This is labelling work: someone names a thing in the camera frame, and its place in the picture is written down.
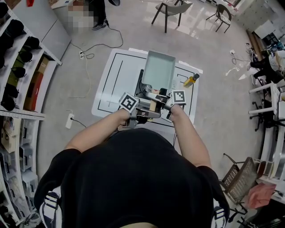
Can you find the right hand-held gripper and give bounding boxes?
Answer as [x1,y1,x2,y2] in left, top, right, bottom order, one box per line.
[146,90,187,122]

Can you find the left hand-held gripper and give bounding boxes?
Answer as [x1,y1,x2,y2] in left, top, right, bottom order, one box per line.
[118,92,161,132]

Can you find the white induction cooker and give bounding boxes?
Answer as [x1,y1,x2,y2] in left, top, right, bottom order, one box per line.
[134,68,179,100]

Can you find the person's right forearm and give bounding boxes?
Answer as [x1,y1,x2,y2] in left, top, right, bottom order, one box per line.
[170,104,212,168]

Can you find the person's left forearm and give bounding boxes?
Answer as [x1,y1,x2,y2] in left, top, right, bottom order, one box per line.
[64,109,131,154]

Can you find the yellow oil bottle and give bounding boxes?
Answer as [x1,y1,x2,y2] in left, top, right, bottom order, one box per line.
[183,73,200,88]

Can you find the person's black t-shirt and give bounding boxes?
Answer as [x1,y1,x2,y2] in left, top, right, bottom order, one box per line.
[33,128,230,228]

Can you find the grey chair dark legs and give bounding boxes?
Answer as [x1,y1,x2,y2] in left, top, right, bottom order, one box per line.
[151,1,193,33]

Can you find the black chair patterned cushion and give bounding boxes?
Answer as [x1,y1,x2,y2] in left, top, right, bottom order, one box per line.
[206,4,232,34]

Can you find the black office chair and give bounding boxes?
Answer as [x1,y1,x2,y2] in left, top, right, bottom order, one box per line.
[251,100,281,132]

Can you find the brown metal mesh chair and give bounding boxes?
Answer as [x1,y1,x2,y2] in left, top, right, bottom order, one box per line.
[219,153,259,214]

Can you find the brown cardboard box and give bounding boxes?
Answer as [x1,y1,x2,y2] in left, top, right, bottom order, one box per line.
[37,57,50,73]

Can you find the red cardboard box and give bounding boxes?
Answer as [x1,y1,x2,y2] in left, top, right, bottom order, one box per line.
[23,71,44,111]

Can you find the white desk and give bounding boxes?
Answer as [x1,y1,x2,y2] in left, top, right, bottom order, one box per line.
[248,81,285,121]

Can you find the white metal shelving unit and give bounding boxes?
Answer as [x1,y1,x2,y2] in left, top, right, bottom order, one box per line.
[0,0,62,225]

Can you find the stack of clear storage bins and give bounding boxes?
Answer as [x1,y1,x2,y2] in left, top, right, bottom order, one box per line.
[19,120,40,201]

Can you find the pink cloth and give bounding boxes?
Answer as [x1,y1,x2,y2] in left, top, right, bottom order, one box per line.
[246,182,277,209]

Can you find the beige storage case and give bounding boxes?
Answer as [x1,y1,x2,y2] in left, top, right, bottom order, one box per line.
[1,129,16,153]

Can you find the long black power cable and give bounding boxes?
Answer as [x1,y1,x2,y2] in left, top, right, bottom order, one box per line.
[70,22,124,59]

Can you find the white power cable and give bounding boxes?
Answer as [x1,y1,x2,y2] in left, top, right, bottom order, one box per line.
[68,59,92,98]

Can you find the short black power cable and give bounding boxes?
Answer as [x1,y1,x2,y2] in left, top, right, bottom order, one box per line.
[71,118,87,129]

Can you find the white pedestal cabinet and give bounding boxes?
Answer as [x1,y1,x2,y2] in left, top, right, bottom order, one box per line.
[50,0,94,29]

